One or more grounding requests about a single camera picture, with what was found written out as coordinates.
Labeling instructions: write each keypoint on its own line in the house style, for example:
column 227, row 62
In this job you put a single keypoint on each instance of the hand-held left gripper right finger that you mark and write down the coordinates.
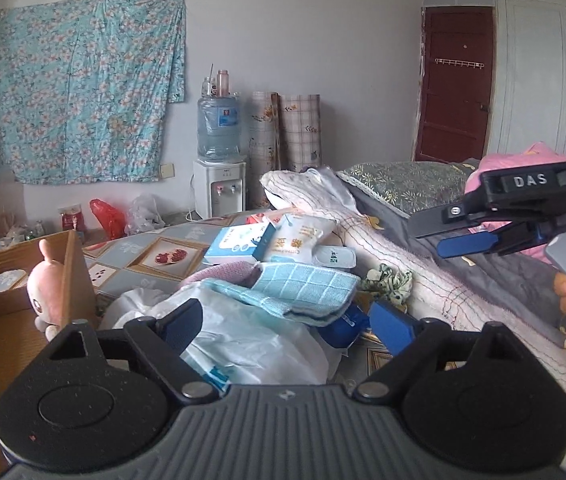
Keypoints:
column 388, row 326

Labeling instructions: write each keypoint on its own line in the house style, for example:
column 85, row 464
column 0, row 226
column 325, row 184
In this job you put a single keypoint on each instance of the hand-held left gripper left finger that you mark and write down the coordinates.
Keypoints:
column 184, row 324

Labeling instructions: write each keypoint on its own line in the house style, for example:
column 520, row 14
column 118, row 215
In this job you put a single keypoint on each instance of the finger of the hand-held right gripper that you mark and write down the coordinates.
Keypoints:
column 438, row 220
column 463, row 246

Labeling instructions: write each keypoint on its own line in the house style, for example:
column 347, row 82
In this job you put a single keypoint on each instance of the green floral scrunchie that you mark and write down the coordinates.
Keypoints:
column 388, row 285

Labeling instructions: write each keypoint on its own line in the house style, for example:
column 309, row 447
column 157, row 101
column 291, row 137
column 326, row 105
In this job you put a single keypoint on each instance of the teal towel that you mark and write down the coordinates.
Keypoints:
column 243, row 296

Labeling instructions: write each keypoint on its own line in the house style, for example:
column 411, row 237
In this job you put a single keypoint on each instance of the pink knit cloth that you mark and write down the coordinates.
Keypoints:
column 233, row 272

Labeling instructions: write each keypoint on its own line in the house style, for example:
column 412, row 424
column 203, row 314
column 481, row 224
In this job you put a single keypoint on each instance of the light blue checked towel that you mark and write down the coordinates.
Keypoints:
column 308, row 285

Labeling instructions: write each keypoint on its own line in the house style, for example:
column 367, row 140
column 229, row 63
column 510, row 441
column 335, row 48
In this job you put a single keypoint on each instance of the blue white tissue box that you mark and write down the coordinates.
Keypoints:
column 238, row 242

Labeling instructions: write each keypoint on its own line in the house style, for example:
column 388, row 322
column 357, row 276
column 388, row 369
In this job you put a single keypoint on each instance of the white teal packet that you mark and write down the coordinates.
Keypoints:
column 295, row 240

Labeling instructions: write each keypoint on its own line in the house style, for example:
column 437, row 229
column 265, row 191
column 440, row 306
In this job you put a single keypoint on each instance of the pink garment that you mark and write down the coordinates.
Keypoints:
column 513, row 160

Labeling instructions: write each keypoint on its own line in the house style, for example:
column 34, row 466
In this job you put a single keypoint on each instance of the white stitched quilt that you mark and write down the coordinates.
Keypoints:
column 438, row 285

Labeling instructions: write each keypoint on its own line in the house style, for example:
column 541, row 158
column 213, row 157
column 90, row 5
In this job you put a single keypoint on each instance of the grey floral pillow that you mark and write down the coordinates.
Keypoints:
column 403, row 185

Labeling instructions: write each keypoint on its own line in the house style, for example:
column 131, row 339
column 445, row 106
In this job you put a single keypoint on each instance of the grey bedding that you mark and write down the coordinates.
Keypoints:
column 513, row 280

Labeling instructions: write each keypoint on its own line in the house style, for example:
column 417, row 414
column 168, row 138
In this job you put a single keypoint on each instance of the white plastic bag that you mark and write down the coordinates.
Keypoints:
column 253, row 345

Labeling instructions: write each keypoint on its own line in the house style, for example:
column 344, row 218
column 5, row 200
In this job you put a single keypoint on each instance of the patterned bed sheet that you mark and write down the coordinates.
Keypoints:
column 163, row 255

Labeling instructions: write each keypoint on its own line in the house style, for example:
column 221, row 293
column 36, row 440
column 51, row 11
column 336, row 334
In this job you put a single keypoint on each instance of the clear plastic bag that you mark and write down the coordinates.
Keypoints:
column 145, row 215

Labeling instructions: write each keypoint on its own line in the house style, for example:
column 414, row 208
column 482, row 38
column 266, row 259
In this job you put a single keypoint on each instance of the dark red door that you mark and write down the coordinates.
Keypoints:
column 453, row 90

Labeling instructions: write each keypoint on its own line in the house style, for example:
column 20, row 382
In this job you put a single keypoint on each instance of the red plastic bag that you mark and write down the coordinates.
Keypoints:
column 108, row 217

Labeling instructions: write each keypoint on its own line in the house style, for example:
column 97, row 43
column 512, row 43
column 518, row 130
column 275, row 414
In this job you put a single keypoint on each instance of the white water dispenser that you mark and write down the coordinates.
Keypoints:
column 213, row 185

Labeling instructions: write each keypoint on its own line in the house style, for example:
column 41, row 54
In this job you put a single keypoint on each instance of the pink plush toy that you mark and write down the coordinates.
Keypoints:
column 45, row 285

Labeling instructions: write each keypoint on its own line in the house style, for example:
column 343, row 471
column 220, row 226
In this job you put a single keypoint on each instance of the white hook rack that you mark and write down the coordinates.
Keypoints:
column 460, row 62

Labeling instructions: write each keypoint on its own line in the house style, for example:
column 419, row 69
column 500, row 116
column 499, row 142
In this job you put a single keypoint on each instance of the red label jar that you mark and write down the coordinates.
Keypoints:
column 72, row 219

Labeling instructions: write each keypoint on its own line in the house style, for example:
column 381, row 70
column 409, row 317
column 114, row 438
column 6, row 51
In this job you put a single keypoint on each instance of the plaid rolled mat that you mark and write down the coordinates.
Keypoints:
column 300, row 130

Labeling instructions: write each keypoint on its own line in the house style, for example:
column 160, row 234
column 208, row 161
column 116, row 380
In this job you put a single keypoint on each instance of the cluster of green bottles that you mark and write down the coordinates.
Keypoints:
column 35, row 231

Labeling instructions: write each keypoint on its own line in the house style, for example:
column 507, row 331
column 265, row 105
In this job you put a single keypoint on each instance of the blue water jug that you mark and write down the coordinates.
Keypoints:
column 218, row 130

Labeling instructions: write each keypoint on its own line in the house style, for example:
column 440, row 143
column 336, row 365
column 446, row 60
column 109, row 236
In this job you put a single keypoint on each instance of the white crumpled bag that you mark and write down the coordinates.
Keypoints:
column 7, row 232

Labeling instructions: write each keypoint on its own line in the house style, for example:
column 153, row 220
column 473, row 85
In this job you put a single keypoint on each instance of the clear jar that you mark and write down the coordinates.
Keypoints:
column 209, row 87

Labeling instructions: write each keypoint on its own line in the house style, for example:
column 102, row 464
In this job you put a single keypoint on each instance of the pink bottle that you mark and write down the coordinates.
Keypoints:
column 222, row 84

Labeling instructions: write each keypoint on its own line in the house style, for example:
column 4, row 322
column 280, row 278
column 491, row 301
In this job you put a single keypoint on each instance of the wall socket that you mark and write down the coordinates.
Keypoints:
column 167, row 171

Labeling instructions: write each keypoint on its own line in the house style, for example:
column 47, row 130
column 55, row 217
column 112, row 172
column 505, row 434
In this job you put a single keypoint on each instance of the floral wall cloth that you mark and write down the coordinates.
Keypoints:
column 78, row 85

